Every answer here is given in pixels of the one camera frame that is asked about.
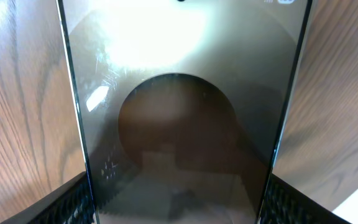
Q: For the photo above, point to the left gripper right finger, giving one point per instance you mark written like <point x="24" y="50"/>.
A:
<point x="283" y="204"/>

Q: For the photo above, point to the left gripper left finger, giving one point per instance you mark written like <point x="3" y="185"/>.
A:
<point x="69" y="204"/>

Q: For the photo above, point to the bronze Galaxy smartphone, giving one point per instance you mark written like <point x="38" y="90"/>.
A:
<point x="181" y="104"/>

